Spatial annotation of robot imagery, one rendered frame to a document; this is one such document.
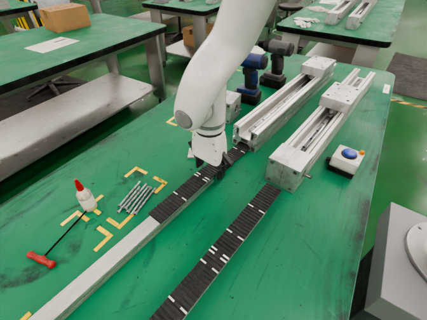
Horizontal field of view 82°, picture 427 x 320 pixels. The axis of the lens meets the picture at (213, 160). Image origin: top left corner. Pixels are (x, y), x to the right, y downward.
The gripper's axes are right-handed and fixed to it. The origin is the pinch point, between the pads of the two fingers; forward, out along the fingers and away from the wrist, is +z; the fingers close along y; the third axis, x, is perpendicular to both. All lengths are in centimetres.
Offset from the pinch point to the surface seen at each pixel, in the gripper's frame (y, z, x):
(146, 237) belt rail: 2.1, 1.5, -27.6
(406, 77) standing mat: 39, 80, 353
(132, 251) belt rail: 2.2, 1.9, -32.0
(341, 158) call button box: 30.8, -2.1, 28.1
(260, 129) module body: 4.1, -4.5, 22.5
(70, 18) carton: -197, -4, 61
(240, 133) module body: -2.2, -1.4, 20.1
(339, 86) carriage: 16, -9, 64
